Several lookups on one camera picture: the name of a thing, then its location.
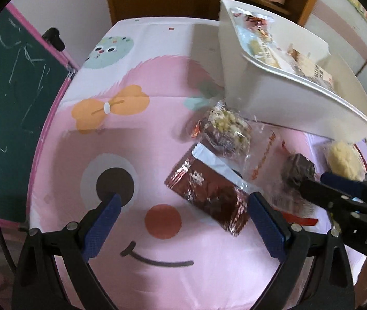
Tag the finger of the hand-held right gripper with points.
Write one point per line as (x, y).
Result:
(348, 182)
(319, 192)

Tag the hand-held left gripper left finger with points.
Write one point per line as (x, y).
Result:
(102, 226)

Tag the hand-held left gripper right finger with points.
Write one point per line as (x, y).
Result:
(267, 226)

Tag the yellow pastry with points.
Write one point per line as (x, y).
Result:
(345, 160)

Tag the chocolate ball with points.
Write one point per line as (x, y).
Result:
(296, 168)

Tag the dark red foil packet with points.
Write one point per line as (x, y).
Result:
(203, 193)

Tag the clear nut candy packet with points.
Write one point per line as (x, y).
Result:
(225, 132)

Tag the white plastic bin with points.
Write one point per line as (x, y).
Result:
(267, 97)

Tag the white green biscuit packet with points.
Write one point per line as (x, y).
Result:
(312, 71)

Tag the blue yellow bread packet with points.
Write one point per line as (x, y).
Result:
(261, 50)

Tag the red white snack packet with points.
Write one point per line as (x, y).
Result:
(251, 19)

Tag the cartoon printed tablecloth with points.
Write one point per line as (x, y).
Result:
(138, 135)

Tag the pink framed chalkboard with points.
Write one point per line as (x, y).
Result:
(9, 103)

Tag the wooden corner shelf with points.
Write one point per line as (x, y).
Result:
(303, 0)

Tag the black chalkboard clamp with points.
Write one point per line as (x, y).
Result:
(54, 38)

